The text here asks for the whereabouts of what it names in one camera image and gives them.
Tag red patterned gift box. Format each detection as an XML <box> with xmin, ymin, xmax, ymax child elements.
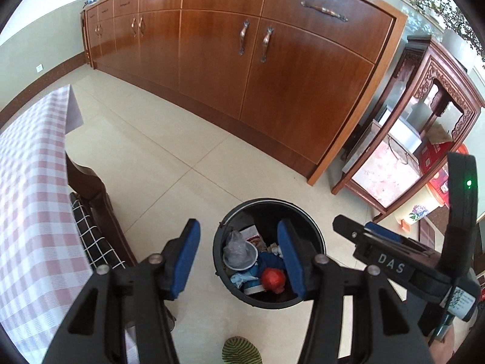
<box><xmin>419</xmin><ymin>142</ymin><xmax>467</xmax><ymax>186</ymax></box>

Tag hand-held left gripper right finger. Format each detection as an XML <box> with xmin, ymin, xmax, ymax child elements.
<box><xmin>276</xmin><ymin>219</ymin><xmax>434</xmax><ymax>364</ymax></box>

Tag clear plastic bag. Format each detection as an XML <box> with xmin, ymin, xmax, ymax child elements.
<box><xmin>223</xmin><ymin>229</ymin><xmax>249</xmax><ymax>266</ymax></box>

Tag green striped slipper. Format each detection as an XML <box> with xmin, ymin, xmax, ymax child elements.
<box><xmin>222</xmin><ymin>335</ymin><xmax>265</xmax><ymax>364</ymax></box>

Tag carved wooden stand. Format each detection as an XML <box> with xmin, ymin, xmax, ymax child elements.
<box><xmin>331</xmin><ymin>35</ymin><xmax>485</xmax><ymax>224</ymax></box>

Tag light blue face mask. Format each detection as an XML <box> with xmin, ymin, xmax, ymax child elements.
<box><xmin>229</xmin><ymin>272</ymin><xmax>253</xmax><ymax>288</ymax></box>

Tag long wooden sideboard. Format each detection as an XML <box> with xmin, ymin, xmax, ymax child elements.
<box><xmin>79</xmin><ymin>0</ymin><xmax>409</xmax><ymax>186</ymax></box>

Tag red and white milk carton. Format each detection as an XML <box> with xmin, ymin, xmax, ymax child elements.
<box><xmin>239</xmin><ymin>224</ymin><xmax>266</xmax><ymax>253</ymax></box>

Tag black checked cushion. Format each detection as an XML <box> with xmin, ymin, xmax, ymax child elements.
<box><xmin>69</xmin><ymin>193</ymin><xmax>127</xmax><ymax>270</ymax></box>

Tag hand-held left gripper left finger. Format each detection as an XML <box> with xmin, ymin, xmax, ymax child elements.
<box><xmin>53</xmin><ymin>219</ymin><xmax>201</xmax><ymax>364</ymax></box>

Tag leafy green plant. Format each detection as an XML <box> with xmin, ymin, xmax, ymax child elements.
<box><xmin>417</xmin><ymin>0</ymin><xmax>485</xmax><ymax>54</ymax></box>

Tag red cloth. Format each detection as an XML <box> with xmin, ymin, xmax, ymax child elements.
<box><xmin>261</xmin><ymin>268</ymin><xmax>287</xmax><ymax>293</ymax></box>

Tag black trash bin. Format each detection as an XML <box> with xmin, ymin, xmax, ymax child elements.
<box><xmin>212</xmin><ymin>198</ymin><xmax>324</xmax><ymax>309</ymax></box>

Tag blue paper bowl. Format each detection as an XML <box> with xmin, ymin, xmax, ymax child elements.
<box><xmin>223</xmin><ymin>244</ymin><xmax>260</xmax><ymax>271</ymax></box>

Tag floral plastic bucket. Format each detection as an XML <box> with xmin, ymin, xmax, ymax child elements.
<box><xmin>394</xmin><ymin>184</ymin><xmax>450</xmax><ymax>232</ymax></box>

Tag checked tablecloth table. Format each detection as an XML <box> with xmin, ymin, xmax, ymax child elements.
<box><xmin>0</xmin><ymin>83</ymin><xmax>139</xmax><ymax>364</ymax></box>

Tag silver metal box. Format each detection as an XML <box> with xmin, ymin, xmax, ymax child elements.
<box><xmin>386</xmin><ymin>104</ymin><xmax>425</xmax><ymax>152</ymax></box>

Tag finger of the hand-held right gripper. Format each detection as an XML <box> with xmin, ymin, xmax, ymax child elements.
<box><xmin>333</xmin><ymin>215</ymin><xmax>370</xmax><ymax>249</ymax></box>
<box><xmin>364</xmin><ymin>222</ymin><xmax>436</xmax><ymax>254</ymax></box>

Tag blue cloth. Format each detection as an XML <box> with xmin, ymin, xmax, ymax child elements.
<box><xmin>248</xmin><ymin>250</ymin><xmax>285</xmax><ymax>279</ymax></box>

